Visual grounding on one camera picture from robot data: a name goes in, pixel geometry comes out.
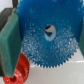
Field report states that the green-padded gripper left finger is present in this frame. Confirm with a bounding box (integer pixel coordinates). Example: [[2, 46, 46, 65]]
[[0, 8, 21, 77]]

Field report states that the green-padded gripper right finger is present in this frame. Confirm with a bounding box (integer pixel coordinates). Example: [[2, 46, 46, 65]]
[[78, 23, 84, 58]]

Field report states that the blue gear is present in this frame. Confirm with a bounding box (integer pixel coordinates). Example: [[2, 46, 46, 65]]
[[17, 0, 84, 67]]

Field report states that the red gear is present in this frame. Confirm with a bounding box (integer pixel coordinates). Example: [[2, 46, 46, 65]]
[[3, 53, 30, 84]]

